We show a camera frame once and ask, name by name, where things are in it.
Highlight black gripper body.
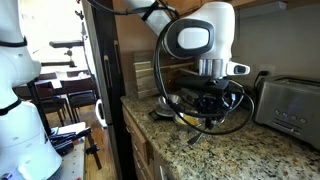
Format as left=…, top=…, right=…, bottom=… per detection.
left=198, top=91, right=232, bottom=111

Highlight silver spoon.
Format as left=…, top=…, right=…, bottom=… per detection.
left=187, top=117, right=228, bottom=146

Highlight yellow grain contents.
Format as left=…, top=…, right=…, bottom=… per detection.
left=181, top=114, right=201, bottom=125

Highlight empty steel bowl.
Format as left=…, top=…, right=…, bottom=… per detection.
left=157, top=94, right=183, bottom=112

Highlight black kitchen scale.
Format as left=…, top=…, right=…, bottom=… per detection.
left=148, top=103, right=188, bottom=122

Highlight wooden base cabinet drawers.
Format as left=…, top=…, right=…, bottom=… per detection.
left=121, top=103, right=174, bottom=180

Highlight wooden cutting board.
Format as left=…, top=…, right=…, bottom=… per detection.
left=133, top=49, right=196, bottom=99

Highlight stainless steel toaster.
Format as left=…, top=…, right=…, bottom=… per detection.
left=253, top=75, right=320, bottom=151

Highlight dark tall refrigerator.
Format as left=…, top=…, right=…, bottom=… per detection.
left=81, top=0, right=129, bottom=180

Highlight black clamp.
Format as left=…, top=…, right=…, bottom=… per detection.
left=84, top=133, right=103, bottom=171

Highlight dark wooden chair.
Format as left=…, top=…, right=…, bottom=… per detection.
left=59, top=77, right=98, bottom=124
left=34, top=81, right=68, bottom=127

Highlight dark dining table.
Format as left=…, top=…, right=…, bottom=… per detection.
left=13, top=70, right=98, bottom=98

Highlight black tool bundle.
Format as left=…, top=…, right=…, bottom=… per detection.
left=49, top=127, right=94, bottom=157

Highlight white robot cart top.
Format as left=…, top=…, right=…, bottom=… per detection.
left=43, top=121, right=88, bottom=180

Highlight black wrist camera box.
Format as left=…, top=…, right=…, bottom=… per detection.
left=175, top=76, right=232, bottom=96

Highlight black power plug cord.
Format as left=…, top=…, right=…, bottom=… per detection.
left=253, top=70, right=270, bottom=93

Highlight white wall outlet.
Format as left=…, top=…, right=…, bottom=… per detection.
left=259, top=64, right=277, bottom=78

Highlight white rounded handle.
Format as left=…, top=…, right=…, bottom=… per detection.
left=94, top=98, right=109, bottom=129

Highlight black camera stand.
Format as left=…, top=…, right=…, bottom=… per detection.
left=41, top=39, right=85, bottom=68

